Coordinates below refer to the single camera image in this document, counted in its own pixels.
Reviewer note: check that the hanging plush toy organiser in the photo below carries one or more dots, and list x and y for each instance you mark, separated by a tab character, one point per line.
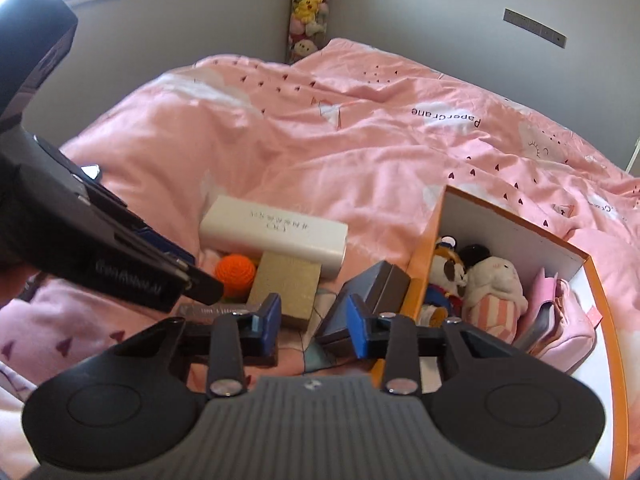
307	10

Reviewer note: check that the orange knitted ball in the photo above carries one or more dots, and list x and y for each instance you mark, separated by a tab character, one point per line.
235	272

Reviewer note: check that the dark grey case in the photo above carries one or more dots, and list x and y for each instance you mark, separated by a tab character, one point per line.
532	332

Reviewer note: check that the tan sponge block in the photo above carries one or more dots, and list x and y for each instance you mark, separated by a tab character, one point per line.
287	280

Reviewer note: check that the white plush pink striped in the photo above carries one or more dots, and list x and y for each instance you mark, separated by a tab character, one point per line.
492	280

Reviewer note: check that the grey wall switch panel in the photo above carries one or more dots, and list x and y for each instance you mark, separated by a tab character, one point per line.
535	27

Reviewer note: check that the white rectangular box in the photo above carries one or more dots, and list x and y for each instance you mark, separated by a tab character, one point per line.
270	230

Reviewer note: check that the pink printed blanket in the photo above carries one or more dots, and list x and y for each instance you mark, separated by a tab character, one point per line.
300	135

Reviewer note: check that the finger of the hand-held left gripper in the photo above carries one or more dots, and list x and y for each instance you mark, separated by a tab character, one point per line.
150	236
202	285

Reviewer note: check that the black phone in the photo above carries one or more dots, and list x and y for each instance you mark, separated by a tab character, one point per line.
92	172

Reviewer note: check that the grey-blue box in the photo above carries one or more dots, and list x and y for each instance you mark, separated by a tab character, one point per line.
380	285

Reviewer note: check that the orange cardboard box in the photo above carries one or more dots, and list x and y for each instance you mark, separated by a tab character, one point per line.
500	230

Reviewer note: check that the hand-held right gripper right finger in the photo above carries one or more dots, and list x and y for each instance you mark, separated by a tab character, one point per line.
356	327

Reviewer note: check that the pink wallet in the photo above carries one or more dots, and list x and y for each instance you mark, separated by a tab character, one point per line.
542	295

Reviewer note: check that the brown plush bear blue outfit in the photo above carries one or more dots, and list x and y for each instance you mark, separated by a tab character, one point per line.
445	270

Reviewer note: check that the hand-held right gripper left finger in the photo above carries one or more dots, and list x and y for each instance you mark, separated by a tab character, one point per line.
270	320

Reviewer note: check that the pink pouch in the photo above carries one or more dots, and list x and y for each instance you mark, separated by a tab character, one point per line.
570	330

